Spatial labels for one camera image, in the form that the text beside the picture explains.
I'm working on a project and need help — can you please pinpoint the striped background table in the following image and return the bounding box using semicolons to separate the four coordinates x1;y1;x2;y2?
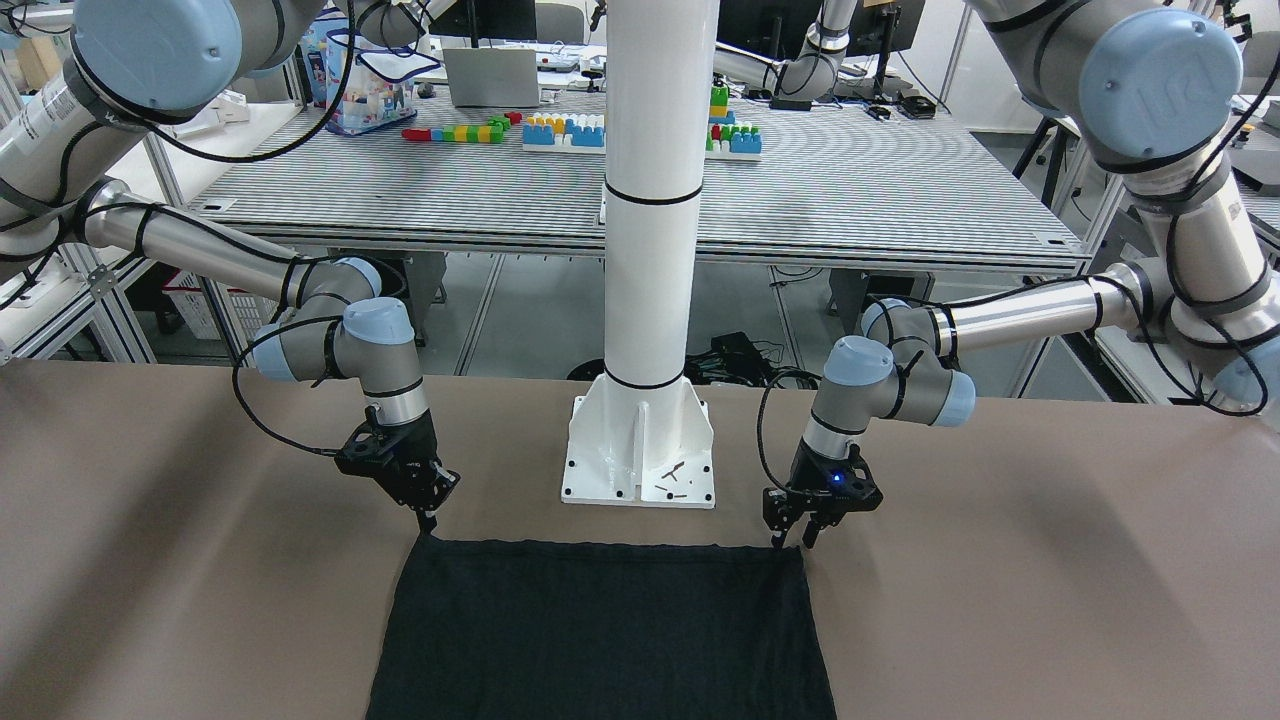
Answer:
172;90;1093;398

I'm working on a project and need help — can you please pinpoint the colourful block row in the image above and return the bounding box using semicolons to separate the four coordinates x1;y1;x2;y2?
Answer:
401;111;524;145

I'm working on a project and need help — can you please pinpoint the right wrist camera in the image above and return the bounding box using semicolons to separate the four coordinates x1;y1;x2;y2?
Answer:
333;423;394;480

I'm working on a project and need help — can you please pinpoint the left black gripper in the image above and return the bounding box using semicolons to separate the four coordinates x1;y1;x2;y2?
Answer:
771;441;883;550

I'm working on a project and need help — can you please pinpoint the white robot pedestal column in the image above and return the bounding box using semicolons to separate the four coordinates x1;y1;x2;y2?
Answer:
559;1;719;509

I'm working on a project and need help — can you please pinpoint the silver laptop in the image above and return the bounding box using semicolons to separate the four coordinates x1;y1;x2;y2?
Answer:
443;47;541;109

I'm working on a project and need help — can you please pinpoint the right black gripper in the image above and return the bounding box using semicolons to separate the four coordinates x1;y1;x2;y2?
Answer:
370;413;460;537

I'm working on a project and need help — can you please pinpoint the white plastic basket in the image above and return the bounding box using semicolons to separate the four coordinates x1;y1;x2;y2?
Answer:
163;270;282;343

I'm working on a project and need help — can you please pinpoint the green blue block set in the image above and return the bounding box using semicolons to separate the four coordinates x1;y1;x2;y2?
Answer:
704;85;764;161

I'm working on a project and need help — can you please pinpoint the computer box under table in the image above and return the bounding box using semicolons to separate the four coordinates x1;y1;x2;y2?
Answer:
374;250;447;347
824;268;937;373

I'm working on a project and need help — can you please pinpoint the black t-shirt with logo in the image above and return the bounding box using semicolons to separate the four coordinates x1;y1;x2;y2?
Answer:
366;536;837;719

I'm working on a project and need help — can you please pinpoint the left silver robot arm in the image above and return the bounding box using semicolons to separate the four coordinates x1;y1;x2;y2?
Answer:
762;1;1277;550

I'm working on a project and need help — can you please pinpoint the black cable bundle on floor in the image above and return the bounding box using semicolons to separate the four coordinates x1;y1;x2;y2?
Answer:
568;332;820;391

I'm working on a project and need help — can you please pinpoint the blue white block set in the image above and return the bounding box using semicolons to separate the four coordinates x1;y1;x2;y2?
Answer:
521;113;605;155

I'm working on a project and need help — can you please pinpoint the transparent toy bag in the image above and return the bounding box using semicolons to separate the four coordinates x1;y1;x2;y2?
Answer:
323;29;442;136

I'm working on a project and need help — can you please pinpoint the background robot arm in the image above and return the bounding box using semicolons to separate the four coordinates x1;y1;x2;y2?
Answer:
713;1;858;106

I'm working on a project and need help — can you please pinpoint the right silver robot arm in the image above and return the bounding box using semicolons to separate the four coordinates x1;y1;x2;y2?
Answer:
3;1;460;534

